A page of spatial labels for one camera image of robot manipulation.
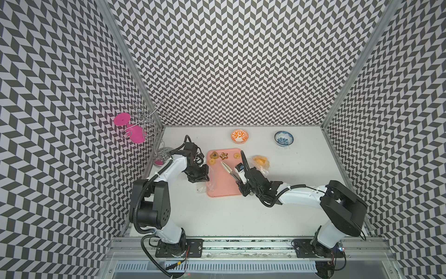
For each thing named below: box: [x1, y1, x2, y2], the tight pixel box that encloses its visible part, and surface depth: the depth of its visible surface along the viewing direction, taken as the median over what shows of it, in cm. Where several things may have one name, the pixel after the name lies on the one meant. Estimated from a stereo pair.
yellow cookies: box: [253, 155, 270, 167], surface depth 98 cm
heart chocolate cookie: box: [209, 151, 219, 159], surface depth 105 cm
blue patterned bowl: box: [274, 130, 295, 148], surface depth 110 cm
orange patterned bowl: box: [230, 129, 250, 145], surface depth 113 cm
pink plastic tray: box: [206, 148, 243, 198], surface depth 92 cm
